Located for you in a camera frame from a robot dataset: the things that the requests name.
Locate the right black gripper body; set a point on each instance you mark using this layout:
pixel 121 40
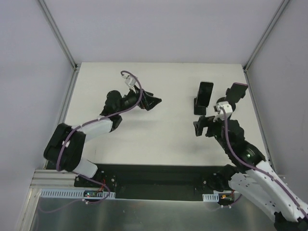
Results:
pixel 213 126

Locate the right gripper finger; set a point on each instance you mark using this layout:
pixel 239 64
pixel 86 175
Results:
pixel 198 127
pixel 205 121

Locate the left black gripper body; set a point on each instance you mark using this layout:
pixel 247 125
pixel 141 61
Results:
pixel 143 98

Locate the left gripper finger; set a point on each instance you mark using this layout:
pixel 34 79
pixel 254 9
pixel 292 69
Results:
pixel 151 102
pixel 146 93

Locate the silver black phone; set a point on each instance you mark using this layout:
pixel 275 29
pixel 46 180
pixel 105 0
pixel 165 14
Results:
pixel 204 94

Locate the purple black phone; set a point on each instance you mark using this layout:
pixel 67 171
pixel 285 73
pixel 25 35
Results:
pixel 240 87

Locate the black angled phone stand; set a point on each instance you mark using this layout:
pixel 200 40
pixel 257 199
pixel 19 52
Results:
pixel 199 107

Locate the black round-base phone stand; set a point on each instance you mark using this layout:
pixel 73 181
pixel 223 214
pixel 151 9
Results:
pixel 232 97

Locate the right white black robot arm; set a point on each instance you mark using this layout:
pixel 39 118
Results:
pixel 251 175

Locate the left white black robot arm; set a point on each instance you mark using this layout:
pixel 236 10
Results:
pixel 66 145

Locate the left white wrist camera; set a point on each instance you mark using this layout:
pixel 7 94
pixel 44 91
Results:
pixel 129 81

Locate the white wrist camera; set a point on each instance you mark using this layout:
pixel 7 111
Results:
pixel 129 81
pixel 224 111

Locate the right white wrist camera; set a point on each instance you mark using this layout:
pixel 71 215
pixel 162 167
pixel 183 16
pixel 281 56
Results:
pixel 224 111

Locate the left aluminium frame post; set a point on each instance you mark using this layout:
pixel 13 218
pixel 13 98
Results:
pixel 57 33

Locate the aluminium frame post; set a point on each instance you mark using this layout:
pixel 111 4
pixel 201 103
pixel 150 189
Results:
pixel 57 33
pixel 267 32

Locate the white slotted cable duct right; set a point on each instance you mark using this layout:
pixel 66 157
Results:
pixel 211 197

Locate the white slotted cable duct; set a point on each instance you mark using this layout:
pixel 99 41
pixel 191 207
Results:
pixel 76 194
pixel 211 197

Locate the white slotted cable duct left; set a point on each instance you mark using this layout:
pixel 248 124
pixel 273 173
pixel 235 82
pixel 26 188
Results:
pixel 76 194

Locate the right aluminium frame post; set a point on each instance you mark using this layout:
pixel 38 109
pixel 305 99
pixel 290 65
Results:
pixel 267 32

